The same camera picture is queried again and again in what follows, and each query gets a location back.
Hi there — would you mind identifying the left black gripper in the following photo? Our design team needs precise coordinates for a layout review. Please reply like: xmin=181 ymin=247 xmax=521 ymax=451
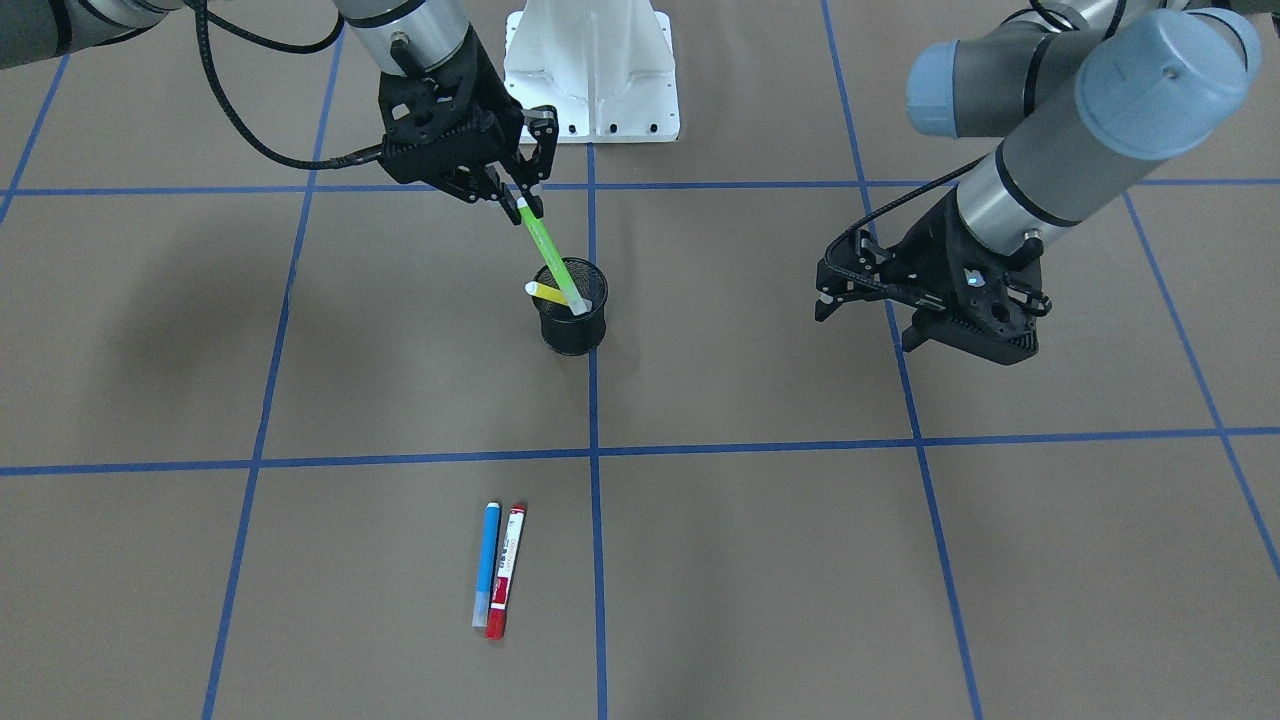
xmin=814 ymin=190 xmax=1011 ymax=322

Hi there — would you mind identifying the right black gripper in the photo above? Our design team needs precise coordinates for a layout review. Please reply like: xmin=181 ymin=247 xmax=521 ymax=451
xmin=378 ymin=40 xmax=559 ymax=223

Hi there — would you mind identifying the green highlighter pen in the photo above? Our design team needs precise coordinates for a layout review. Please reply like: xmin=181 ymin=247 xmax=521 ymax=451
xmin=516 ymin=199 xmax=593 ymax=316

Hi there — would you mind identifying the yellow highlighter pen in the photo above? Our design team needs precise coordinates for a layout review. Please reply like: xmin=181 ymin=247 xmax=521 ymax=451
xmin=524 ymin=281 xmax=570 ymax=307

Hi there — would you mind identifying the blue highlighter pen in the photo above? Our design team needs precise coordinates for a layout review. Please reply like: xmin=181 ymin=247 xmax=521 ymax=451
xmin=471 ymin=501 xmax=502 ymax=629

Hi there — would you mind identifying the red white marker pen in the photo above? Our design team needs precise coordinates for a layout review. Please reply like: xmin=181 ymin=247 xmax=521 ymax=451
xmin=485 ymin=502 xmax=529 ymax=641

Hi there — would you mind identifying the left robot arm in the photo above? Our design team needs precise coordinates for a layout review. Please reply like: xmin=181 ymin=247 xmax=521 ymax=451
xmin=815 ymin=1 xmax=1270 ymax=334

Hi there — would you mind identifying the black mesh pen holder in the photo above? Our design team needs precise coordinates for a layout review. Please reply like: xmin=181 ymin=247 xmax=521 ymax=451
xmin=530 ymin=258 xmax=609 ymax=356

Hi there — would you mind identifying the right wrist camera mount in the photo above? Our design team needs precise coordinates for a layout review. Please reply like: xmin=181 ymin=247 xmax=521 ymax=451
xmin=378 ymin=74 xmax=500 ymax=202

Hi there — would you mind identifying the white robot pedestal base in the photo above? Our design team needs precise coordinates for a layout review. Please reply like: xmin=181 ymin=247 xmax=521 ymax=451
xmin=503 ymin=1 xmax=682 ymax=143

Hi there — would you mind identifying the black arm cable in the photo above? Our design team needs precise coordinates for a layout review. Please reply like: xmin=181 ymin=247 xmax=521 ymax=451
xmin=186 ymin=0 xmax=387 ymax=170

